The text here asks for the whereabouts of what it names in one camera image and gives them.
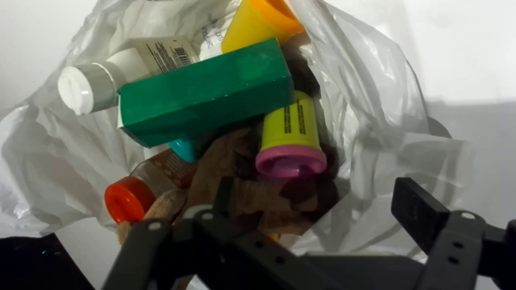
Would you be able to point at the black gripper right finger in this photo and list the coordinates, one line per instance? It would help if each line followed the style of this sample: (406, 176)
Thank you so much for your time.
(422, 218)

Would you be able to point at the purple lid dough container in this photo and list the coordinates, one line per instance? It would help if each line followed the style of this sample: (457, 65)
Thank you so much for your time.
(293, 139)

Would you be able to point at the green block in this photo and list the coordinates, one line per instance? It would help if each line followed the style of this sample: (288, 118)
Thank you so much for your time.
(210, 94)

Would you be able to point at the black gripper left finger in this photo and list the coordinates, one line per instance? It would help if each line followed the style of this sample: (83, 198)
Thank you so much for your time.
(225, 197)

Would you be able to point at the clear bottle white cap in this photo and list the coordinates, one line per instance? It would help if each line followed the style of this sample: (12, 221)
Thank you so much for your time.
(102, 81)

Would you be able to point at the yellow-orange lid dough container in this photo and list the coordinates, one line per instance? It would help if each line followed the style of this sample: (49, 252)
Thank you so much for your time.
(256, 21)

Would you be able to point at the brown reindeer plush toy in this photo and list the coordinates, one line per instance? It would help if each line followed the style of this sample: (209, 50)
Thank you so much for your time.
(269, 203)

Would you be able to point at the white plastic bag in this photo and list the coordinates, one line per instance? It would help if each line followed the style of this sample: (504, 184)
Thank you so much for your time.
(377, 107)

